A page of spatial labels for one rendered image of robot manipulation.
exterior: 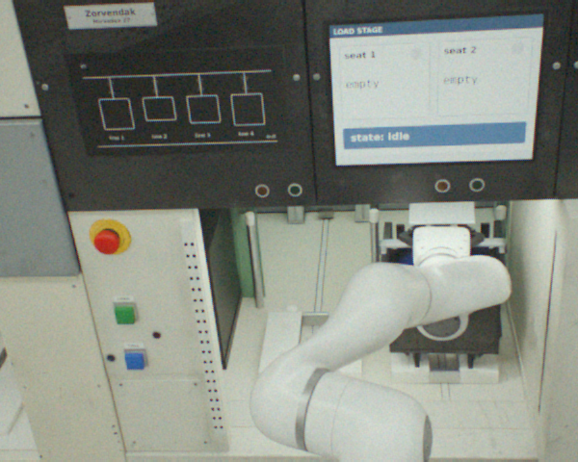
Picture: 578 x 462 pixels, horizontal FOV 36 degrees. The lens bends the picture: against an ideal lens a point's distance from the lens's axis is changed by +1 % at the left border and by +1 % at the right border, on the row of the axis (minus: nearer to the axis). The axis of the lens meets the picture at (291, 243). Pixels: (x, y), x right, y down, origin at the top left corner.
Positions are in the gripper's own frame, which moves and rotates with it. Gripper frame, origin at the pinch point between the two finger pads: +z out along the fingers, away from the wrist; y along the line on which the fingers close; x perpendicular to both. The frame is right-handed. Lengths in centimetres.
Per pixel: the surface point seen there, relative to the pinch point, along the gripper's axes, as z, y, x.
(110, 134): -32, -49, 33
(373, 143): -29.4, -10.2, 30.6
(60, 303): -33, -63, 3
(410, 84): -29.1, -4.8, 39.5
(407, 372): -9.3, -6.2, -29.7
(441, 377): -8.9, 0.5, -31.1
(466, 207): 0.5, 4.6, 2.8
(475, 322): -8.7, 6.6, -17.4
